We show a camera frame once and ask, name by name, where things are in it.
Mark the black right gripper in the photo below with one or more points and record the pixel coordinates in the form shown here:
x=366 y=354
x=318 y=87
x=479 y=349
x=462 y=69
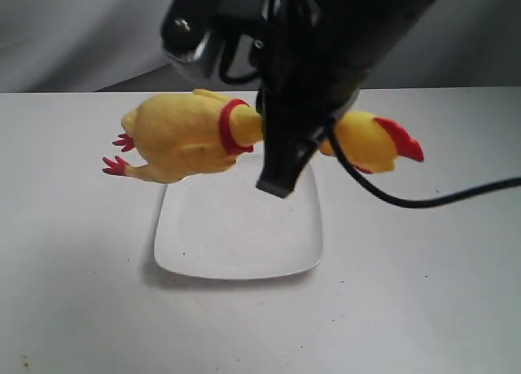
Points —
x=289 y=45

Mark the yellow rubber chicken toy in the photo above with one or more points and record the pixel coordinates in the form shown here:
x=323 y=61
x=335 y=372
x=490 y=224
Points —
x=204 y=132

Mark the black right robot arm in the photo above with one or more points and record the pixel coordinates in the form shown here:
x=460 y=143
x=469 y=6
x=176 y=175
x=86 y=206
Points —
x=369 y=29

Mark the white square plate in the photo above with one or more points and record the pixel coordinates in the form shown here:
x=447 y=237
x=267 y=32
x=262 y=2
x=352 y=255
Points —
x=219 y=226

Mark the grey backdrop cloth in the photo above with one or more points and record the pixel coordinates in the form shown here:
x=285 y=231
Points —
x=114 y=45

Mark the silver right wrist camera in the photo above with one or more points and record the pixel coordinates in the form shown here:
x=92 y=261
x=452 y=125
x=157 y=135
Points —
x=201 y=35

